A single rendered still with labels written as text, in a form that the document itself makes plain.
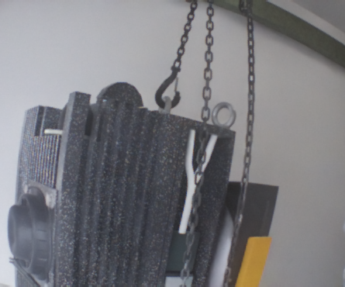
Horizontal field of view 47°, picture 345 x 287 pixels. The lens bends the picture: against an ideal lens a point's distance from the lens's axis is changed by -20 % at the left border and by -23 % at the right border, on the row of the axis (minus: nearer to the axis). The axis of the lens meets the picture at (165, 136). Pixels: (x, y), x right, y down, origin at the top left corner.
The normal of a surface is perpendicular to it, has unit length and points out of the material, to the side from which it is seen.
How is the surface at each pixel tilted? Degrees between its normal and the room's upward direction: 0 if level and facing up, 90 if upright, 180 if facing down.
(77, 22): 90
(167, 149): 90
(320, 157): 90
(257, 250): 90
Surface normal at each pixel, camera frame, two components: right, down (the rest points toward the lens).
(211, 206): -0.83, -0.18
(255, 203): 0.54, -0.02
